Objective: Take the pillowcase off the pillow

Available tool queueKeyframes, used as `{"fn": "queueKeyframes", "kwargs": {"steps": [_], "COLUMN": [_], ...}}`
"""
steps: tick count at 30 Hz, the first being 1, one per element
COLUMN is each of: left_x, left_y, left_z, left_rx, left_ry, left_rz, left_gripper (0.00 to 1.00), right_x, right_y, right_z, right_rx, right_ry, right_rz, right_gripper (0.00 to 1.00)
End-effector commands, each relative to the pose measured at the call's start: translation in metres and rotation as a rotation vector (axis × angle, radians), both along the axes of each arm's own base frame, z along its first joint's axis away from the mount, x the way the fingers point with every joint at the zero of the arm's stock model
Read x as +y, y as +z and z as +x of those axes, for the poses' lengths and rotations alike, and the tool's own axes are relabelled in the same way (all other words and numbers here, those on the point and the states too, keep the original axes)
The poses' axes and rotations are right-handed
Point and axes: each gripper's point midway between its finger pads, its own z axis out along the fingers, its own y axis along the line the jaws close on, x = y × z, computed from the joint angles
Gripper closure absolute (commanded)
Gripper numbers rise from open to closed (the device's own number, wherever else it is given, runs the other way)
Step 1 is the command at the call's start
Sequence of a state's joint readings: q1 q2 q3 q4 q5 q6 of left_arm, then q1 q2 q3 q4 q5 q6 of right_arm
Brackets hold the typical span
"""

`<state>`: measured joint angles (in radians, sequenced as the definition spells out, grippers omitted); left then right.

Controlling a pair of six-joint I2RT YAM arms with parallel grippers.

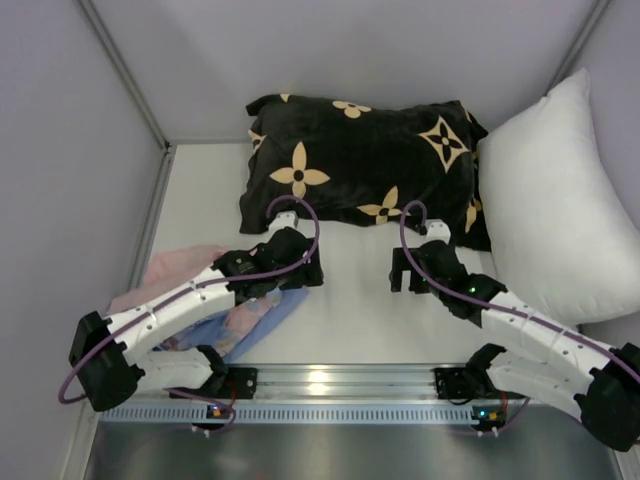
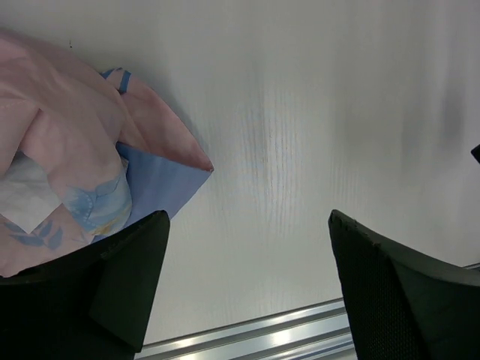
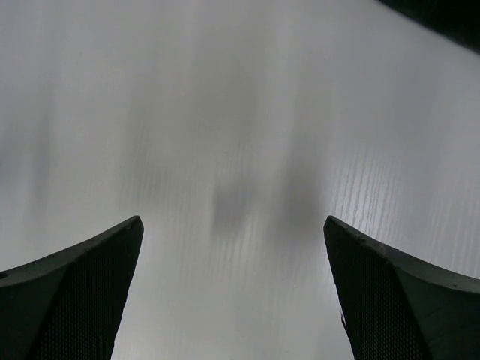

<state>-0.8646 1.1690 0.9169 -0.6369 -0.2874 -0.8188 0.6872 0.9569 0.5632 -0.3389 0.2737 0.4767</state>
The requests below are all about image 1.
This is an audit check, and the black floral pillowcase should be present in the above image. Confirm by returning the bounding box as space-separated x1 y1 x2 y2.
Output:
239 94 491 252

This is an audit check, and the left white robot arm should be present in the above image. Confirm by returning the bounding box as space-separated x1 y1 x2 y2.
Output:
69 227 323 412

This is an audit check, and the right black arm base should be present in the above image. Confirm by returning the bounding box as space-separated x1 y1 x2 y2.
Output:
433 366 502 405

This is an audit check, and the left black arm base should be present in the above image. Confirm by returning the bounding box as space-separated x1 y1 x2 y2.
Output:
178 366 258 400

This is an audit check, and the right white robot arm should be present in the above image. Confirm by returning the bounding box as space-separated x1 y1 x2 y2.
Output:
389 240 639 452

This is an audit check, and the large white pillow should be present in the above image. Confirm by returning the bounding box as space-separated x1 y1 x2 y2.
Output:
478 69 639 325

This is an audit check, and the blue patterned cloth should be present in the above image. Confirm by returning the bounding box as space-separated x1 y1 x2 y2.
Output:
155 288 309 363

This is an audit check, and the pink cloth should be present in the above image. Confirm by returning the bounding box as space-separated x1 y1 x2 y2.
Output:
108 245 228 314

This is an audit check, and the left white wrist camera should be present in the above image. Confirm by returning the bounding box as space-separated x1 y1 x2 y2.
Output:
269 211 299 232

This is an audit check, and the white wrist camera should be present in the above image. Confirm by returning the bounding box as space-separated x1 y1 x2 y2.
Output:
269 211 299 232
420 220 451 244

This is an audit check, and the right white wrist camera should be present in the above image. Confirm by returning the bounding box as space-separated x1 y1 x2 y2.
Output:
420 220 451 244

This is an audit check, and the aluminium mounting rail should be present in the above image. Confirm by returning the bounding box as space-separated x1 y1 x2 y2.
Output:
233 364 462 402

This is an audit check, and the left aluminium frame post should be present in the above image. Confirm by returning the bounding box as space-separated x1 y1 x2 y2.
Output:
74 0 176 151

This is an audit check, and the aluminium frame post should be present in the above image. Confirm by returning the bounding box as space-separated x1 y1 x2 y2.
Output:
74 0 176 151
545 0 614 93

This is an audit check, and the slotted grey cable duct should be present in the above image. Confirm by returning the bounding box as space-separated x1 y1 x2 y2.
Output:
100 402 504 426

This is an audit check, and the right aluminium frame post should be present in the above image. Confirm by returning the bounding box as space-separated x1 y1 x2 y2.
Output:
545 0 614 93

